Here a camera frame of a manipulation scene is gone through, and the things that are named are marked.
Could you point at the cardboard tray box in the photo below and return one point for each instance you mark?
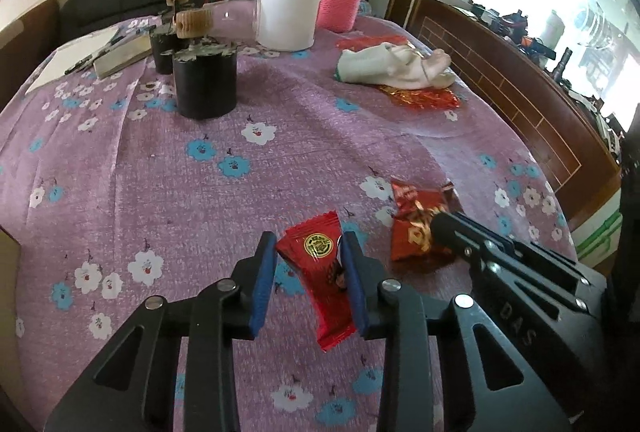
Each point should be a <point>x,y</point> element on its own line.
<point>11,376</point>

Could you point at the black pen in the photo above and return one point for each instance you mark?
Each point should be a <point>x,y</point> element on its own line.
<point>86,63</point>

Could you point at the white plastic jar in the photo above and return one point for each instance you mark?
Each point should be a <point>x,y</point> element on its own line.
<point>286,25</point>

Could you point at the dark red gold-lettered snack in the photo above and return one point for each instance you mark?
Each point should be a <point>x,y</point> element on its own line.
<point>412,238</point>

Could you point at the black pot near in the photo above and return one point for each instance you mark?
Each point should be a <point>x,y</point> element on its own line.
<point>205,80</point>

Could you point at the white cloth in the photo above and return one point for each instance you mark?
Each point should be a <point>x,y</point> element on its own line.
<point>396,65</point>

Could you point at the white paper sheet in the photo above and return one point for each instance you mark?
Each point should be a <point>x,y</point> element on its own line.
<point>70,54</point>

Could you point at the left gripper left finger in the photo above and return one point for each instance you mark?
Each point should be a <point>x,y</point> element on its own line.
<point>265,262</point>

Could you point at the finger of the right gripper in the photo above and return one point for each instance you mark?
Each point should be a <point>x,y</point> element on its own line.
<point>478,232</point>
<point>444,231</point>

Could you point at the black pot far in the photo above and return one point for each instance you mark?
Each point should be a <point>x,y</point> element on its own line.
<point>164,44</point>

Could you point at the cork stopper near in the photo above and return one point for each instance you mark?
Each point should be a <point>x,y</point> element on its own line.
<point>194,23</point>

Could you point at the red foil bag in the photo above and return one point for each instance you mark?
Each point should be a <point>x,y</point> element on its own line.
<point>420,99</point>

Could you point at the purple floral tablecloth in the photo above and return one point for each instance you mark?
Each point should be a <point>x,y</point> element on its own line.
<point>113,196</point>

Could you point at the tan notebook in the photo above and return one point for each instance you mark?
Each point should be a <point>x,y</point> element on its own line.
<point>118,58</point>

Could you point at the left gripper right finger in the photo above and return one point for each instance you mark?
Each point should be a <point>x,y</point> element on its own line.
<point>362,276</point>

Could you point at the brown armchair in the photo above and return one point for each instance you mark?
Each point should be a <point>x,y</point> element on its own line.
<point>25,43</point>

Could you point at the wooden headboard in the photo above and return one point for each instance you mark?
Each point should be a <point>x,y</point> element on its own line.
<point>571,153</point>

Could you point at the black pot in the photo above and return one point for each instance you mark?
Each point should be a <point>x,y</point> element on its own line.
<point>205,80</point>
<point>164,44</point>

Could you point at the small red candy packet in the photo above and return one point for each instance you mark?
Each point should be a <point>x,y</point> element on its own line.
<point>311,249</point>

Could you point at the clear glass bottle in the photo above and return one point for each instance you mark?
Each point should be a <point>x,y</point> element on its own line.
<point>233,20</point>

